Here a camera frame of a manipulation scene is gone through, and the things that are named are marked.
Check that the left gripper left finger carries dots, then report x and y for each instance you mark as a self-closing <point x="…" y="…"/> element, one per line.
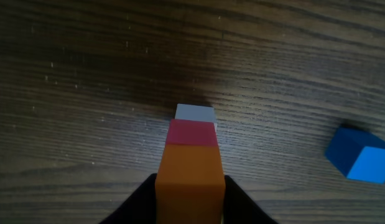
<point x="137" y="205"/>

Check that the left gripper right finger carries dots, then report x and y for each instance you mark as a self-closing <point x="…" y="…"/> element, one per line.
<point x="240" y="205"/>

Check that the orange cube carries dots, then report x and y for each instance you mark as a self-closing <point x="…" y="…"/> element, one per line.
<point x="189" y="180"/>

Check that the red cube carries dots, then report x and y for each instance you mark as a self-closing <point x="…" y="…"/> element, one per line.
<point x="191" y="133"/>

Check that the white cube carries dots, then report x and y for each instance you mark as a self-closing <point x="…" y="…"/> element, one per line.
<point x="194" y="112"/>

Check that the blue cube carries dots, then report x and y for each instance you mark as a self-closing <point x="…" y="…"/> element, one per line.
<point x="357" y="155"/>

